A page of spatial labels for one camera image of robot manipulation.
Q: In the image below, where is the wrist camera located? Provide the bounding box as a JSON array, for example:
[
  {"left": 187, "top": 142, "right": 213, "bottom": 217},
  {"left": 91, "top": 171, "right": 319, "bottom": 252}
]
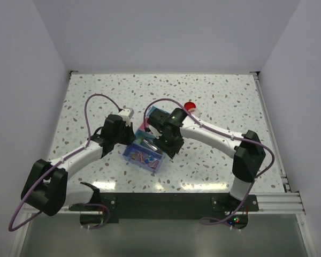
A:
[
  {"left": 118, "top": 108, "right": 134, "bottom": 123},
  {"left": 148, "top": 125, "right": 162, "bottom": 138}
]

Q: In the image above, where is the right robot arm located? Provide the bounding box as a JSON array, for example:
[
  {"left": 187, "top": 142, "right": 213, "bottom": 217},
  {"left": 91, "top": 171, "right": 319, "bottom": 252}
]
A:
[{"left": 147, "top": 108, "right": 266, "bottom": 210}]

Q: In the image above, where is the clear plastic jar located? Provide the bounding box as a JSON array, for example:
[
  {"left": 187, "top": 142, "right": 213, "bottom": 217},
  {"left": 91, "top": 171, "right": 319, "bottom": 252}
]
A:
[{"left": 188, "top": 108, "right": 201, "bottom": 117}]

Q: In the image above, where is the purple candy bin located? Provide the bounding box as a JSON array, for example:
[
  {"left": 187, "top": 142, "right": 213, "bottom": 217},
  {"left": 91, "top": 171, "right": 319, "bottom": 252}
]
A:
[{"left": 123, "top": 143, "right": 165, "bottom": 173}]

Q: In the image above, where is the purple cable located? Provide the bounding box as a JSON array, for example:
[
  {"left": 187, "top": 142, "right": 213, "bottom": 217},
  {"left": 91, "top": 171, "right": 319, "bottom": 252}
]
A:
[
  {"left": 7, "top": 93, "right": 123, "bottom": 232},
  {"left": 143, "top": 98, "right": 276, "bottom": 225}
]

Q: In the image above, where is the red jar lid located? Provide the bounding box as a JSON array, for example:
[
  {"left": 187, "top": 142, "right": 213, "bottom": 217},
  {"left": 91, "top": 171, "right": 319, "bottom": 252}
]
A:
[{"left": 184, "top": 102, "right": 196, "bottom": 111}]

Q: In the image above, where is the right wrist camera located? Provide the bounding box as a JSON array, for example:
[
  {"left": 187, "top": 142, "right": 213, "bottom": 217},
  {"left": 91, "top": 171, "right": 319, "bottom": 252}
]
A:
[{"left": 148, "top": 125, "right": 162, "bottom": 138}]

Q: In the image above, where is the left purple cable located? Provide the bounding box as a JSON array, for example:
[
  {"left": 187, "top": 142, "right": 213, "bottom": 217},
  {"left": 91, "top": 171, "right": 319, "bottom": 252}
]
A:
[{"left": 7, "top": 93, "right": 123, "bottom": 232}]

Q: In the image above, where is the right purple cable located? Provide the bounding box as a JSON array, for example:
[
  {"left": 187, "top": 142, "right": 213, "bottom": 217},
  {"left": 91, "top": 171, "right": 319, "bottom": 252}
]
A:
[{"left": 143, "top": 98, "right": 276, "bottom": 225}]

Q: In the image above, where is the blue end candy bin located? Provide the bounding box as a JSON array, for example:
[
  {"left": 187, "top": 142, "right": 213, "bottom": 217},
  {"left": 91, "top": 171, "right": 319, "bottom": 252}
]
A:
[{"left": 146, "top": 105, "right": 169, "bottom": 116}]

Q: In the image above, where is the pink candy bin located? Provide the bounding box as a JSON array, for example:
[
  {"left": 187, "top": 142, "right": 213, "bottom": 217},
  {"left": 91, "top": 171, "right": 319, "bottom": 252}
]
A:
[{"left": 139, "top": 122, "right": 151, "bottom": 133}]

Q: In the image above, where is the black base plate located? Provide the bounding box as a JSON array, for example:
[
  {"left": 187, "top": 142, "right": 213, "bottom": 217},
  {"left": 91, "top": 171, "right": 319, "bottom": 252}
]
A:
[{"left": 70, "top": 193, "right": 259, "bottom": 229}]

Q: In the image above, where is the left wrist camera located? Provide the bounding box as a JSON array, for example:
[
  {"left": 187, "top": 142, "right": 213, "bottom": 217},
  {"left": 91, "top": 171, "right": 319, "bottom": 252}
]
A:
[{"left": 118, "top": 108, "right": 134, "bottom": 123}]

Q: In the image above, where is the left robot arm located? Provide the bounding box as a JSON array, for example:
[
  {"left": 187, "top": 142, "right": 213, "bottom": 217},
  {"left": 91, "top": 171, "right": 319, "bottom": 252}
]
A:
[{"left": 21, "top": 108, "right": 136, "bottom": 216}]

